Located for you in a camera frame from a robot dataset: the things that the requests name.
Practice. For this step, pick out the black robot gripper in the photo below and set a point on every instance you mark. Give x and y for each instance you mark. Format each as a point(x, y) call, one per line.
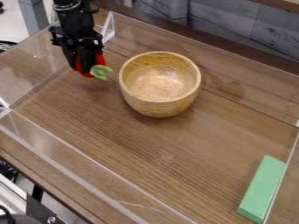
point(75, 35)

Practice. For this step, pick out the red plush strawberry green leaves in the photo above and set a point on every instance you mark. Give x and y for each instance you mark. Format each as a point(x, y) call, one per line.
point(99, 71)

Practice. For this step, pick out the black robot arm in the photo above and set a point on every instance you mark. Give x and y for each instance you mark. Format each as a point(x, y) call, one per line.
point(72, 3)

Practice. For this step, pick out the light wooden bowl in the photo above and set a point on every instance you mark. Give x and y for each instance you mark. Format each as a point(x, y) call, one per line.
point(159, 83)

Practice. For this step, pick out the black device bottom left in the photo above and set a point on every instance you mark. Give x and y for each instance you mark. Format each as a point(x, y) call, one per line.
point(15, 218)

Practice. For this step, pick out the green rectangular block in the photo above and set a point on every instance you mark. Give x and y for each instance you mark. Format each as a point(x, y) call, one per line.
point(262, 189)

